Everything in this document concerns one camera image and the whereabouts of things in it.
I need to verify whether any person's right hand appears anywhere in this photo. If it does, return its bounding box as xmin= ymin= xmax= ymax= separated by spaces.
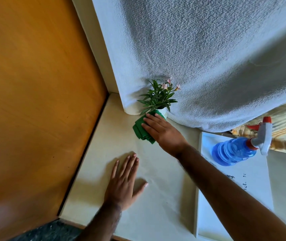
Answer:
xmin=141 ymin=113 xmax=189 ymax=158

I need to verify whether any person's left hand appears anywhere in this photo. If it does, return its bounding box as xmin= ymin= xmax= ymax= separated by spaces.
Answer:
xmin=104 ymin=153 xmax=149 ymax=211

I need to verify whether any green cleaning cloth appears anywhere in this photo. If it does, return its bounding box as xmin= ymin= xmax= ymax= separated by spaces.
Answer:
xmin=132 ymin=109 xmax=166 ymax=144

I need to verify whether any person's left forearm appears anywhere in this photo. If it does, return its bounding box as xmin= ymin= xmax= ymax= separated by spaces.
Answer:
xmin=76 ymin=201 xmax=122 ymax=241

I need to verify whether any person's right forearm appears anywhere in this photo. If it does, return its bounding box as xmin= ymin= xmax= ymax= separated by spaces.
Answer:
xmin=175 ymin=144 xmax=286 ymax=241

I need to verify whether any small potted flowering plant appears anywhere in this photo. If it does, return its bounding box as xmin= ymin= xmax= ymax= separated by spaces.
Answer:
xmin=136 ymin=78 xmax=182 ymax=120

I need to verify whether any white textured curtain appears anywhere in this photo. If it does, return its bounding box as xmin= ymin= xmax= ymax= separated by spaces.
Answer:
xmin=91 ymin=0 xmax=286 ymax=133

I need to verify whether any blue spray bottle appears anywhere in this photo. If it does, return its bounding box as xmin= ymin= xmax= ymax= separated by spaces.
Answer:
xmin=211 ymin=116 xmax=273 ymax=167

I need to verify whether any white tray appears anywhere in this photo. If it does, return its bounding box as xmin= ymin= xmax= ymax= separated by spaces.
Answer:
xmin=193 ymin=132 xmax=275 ymax=241

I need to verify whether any orange wooden door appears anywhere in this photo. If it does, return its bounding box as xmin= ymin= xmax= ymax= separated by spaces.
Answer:
xmin=0 ymin=0 xmax=109 ymax=241

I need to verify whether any yellow striped fabric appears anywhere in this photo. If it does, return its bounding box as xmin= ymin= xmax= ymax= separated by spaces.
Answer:
xmin=231 ymin=96 xmax=286 ymax=157

